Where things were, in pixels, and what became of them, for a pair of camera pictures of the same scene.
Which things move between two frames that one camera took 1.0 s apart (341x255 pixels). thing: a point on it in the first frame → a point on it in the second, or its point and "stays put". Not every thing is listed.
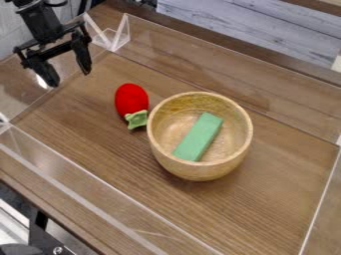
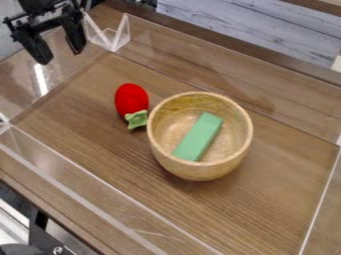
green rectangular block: x=194 y=143 stays put
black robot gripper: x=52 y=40 → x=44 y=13
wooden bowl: x=198 y=132 stays put
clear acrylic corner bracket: x=110 y=39 stays put
